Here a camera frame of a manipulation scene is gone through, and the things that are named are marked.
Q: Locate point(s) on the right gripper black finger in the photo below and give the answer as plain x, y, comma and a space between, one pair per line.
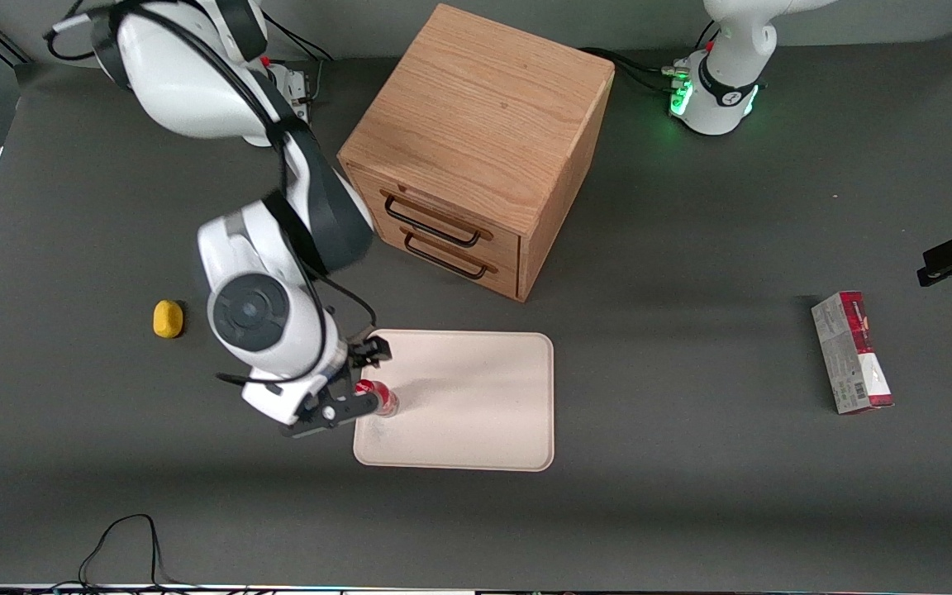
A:
348, 409
370, 351

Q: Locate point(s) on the red coke bottle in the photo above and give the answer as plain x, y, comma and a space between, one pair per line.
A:
368, 387

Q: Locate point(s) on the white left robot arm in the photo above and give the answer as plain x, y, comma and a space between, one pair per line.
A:
724, 99

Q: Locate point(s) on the beige rectangular tray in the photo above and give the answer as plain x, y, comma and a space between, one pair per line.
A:
476, 397

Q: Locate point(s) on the red and grey carton box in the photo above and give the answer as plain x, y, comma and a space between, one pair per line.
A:
852, 355

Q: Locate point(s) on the yellow lemon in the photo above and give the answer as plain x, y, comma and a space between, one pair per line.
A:
168, 319

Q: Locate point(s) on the wooden drawer front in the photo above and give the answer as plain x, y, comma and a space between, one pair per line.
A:
505, 246
505, 279

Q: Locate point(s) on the wooden drawer cabinet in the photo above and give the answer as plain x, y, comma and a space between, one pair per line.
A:
484, 107

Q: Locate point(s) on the dark grey table cover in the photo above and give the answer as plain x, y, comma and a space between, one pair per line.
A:
691, 512

